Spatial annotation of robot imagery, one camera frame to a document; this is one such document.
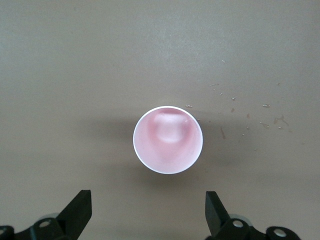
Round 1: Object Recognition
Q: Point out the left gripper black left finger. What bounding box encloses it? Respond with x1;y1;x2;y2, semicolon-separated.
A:
0;189;93;240

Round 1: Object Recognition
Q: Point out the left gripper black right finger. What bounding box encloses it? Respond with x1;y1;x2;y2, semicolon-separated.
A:
204;191;301;240

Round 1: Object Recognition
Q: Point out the pink plastic cup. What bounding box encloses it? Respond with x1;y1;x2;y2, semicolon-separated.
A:
132;105;204;175

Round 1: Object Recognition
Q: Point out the brown table cover sheet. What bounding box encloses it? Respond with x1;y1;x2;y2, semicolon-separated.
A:
0;0;320;240

